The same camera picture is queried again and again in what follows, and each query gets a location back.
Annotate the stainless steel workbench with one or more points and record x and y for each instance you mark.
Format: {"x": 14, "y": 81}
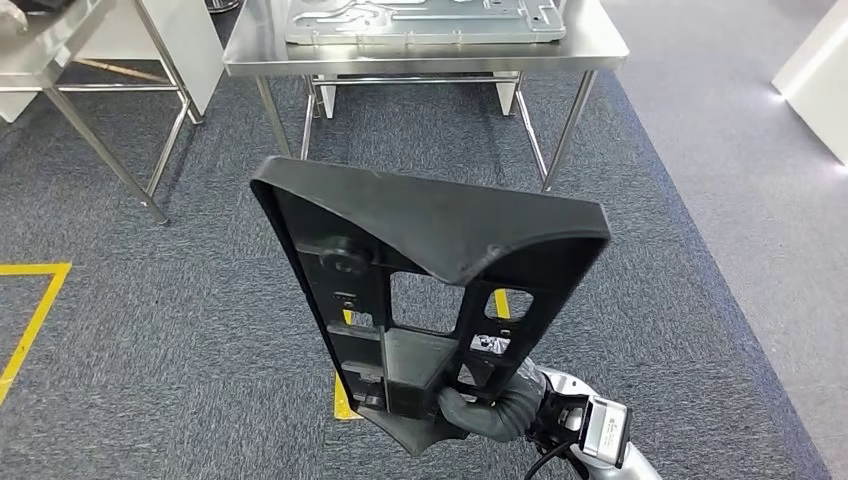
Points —
{"x": 265, "y": 46}

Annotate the white cabinet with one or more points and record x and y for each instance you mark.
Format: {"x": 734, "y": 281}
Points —
{"x": 192, "y": 40}

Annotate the white block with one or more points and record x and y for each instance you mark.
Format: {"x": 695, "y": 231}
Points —
{"x": 815, "y": 79}

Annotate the stainless steel table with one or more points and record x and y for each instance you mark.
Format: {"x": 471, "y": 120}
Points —
{"x": 40, "y": 60}

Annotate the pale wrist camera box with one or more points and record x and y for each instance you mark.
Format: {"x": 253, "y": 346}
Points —
{"x": 606, "y": 430}

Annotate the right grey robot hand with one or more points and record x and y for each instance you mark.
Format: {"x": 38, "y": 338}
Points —
{"x": 503, "y": 417}

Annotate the crumpled clear plastic sheet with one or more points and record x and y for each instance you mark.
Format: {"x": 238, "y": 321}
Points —
{"x": 13, "y": 16}

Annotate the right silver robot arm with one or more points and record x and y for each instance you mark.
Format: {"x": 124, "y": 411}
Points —
{"x": 629, "y": 467}

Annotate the grey stamped metal panel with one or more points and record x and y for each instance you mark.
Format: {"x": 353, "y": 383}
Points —
{"x": 424, "y": 26}

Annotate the black plastic plate bracket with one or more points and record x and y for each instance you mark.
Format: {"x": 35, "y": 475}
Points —
{"x": 430, "y": 218}

